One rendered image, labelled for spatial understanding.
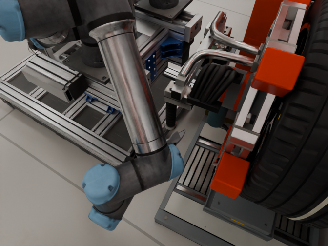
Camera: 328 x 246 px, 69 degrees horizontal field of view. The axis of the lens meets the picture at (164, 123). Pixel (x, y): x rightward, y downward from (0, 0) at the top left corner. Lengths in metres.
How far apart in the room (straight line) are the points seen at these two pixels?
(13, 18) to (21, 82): 1.57
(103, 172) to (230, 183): 0.31
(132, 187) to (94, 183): 0.08
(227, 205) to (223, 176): 0.69
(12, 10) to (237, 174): 0.58
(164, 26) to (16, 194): 1.33
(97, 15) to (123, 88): 0.14
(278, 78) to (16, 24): 0.48
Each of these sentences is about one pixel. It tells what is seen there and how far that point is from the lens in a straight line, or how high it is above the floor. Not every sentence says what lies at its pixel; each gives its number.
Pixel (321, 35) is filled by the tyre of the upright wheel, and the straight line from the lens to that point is 0.62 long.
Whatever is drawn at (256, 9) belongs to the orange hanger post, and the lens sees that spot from 1.25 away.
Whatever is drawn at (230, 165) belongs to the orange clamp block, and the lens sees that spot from 0.66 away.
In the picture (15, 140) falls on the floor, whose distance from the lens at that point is 2.01.
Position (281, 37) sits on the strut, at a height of 1.09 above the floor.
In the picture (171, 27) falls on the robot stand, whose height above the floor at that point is 0.74.
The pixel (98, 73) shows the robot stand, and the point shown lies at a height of 0.82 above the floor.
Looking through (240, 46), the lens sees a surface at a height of 1.01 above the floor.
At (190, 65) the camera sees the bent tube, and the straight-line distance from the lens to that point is 0.69.
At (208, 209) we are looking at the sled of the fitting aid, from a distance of 1.37.
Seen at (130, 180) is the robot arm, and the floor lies 0.98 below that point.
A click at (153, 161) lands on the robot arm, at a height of 1.00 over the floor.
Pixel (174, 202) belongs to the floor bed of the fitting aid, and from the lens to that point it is 1.45.
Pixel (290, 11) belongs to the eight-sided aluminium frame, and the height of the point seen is 1.11.
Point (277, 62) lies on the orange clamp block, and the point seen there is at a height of 1.15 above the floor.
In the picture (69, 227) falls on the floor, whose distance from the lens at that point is 1.59.
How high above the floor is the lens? 1.46
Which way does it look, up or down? 55 degrees down
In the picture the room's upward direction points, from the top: straight up
